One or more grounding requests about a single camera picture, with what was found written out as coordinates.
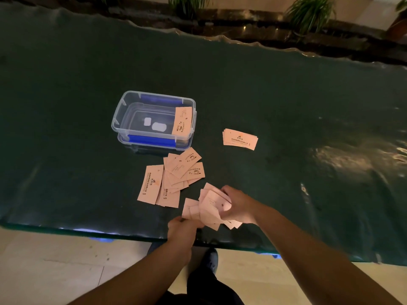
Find person's right hand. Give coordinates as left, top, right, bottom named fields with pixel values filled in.
left=220, top=185, right=259, bottom=225

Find person's left hand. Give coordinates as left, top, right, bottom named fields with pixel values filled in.
left=167, top=216, right=205, bottom=252

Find bunch of fanned pink cards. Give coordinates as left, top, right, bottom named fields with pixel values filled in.
left=181, top=183, right=243, bottom=232

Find person's left forearm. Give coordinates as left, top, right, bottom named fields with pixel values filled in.
left=68, top=241, right=193, bottom=305

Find person's right forearm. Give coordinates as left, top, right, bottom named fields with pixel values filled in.
left=251, top=202, right=404, bottom=305

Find dark blue shoe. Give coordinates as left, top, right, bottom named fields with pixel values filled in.
left=203, top=248, right=219, bottom=277

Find scattered pile of pink cards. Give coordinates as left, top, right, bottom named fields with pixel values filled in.
left=137, top=147, right=205, bottom=209

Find neat stack of pink cards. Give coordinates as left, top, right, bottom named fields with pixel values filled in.
left=222, top=128, right=259, bottom=151

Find black trousers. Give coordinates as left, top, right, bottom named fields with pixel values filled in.
left=164, top=266, right=246, bottom=305

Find pink card with cup print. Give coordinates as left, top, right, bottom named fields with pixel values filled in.
left=171, top=107, right=193, bottom=136

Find dark green table cover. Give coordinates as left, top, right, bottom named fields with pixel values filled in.
left=0, top=1, right=407, bottom=266

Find clear plastic storage box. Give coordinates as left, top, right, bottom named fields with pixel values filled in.
left=111, top=91, right=197, bottom=147

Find dark stone ledge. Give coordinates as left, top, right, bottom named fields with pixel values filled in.
left=60, top=0, right=407, bottom=65

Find green leafy plant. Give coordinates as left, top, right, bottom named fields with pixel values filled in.
left=168, top=0, right=213, bottom=17
left=285, top=0, right=337, bottom=36

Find brown plant pot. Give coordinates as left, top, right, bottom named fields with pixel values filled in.
left=386, top=10, right=407, bottom=42

